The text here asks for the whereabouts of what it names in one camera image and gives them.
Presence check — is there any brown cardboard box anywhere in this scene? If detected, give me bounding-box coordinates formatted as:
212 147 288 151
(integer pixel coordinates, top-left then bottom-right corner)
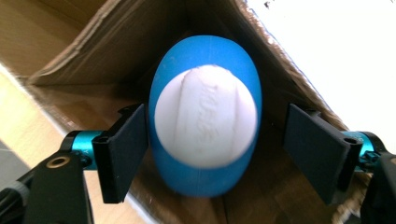
0 0 375 224

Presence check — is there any blue bottle with white cap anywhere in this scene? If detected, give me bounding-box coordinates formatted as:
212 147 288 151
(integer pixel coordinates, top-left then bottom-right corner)
148 35 263 199

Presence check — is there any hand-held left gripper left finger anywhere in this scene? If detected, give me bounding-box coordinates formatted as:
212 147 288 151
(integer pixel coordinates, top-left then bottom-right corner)
92 103 149 204

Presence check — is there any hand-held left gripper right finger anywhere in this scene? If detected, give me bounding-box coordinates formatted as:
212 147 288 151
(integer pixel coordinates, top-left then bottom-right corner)
282 103 364 206

